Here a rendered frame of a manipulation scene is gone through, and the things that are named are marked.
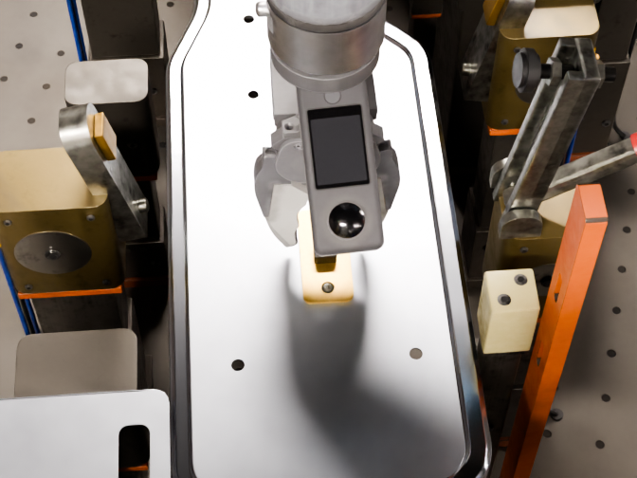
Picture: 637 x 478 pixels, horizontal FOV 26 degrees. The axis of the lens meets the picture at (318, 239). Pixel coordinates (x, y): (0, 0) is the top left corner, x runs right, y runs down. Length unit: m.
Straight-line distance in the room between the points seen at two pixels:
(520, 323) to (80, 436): 0.32
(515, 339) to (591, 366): 0.38
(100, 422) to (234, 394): 0.10
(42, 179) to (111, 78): 0.16
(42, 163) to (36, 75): 0.53
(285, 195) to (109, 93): 0.25
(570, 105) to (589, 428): 0.50
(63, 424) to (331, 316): 0.21
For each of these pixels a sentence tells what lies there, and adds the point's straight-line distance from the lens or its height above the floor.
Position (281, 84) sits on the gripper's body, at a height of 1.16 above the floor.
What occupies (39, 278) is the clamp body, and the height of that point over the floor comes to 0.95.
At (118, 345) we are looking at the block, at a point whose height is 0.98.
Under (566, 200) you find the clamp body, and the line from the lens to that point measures 1.04.
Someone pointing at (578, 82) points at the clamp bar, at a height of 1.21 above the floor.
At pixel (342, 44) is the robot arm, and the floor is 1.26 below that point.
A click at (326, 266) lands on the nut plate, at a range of 1.05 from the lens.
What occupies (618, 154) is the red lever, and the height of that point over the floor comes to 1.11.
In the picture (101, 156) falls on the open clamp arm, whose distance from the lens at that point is 1.01.
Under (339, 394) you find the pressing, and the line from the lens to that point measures 1.00.
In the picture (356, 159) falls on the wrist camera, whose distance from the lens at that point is 0.89.
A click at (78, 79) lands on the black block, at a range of 1.19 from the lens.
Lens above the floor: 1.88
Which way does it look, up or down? 56 degrees down
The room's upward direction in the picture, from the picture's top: straight up
